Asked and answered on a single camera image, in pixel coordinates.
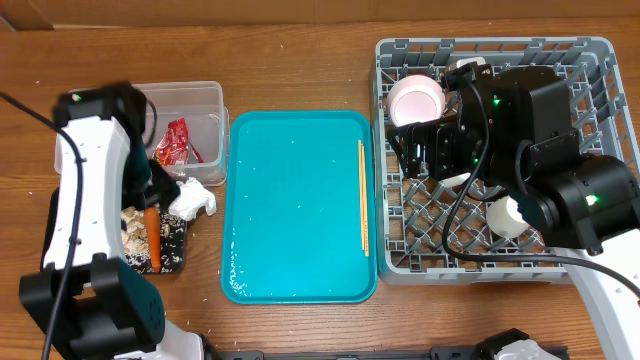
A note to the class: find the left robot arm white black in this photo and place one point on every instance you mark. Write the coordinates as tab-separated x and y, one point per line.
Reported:
86	299

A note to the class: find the white plastic cup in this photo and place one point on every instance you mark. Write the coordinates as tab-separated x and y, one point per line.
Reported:
504	218

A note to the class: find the teal plastic tray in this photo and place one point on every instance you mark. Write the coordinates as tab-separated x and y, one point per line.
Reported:
292	213

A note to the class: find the red snack wrapper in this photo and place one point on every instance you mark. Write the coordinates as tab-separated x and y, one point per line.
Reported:
175	148

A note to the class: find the food scraps and rice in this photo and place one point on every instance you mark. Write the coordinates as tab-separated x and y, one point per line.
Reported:
135	235

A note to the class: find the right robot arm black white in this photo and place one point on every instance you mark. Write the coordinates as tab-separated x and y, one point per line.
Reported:
513	129

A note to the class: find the cream bowl with food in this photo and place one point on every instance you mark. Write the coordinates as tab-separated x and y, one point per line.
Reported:
456	180

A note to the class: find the black waste tray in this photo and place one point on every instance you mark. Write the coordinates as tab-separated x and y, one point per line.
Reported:
172	250

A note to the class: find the grey dishwasher rack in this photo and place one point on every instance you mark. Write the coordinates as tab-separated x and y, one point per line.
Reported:
412	212

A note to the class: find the white tissue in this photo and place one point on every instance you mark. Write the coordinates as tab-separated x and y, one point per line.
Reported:
192	198

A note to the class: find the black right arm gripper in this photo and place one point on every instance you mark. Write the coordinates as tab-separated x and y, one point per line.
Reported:
420	151

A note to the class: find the wooden chopstick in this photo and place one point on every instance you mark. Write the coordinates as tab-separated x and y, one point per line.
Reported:
365	202
361	196

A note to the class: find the clear plastic bin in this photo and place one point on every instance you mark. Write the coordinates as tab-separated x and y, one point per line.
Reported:
200	120

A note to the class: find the pink bowl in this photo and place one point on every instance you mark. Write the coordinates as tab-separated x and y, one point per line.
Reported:
415	99

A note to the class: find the orange carrot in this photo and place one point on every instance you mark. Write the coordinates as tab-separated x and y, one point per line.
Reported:
153	226

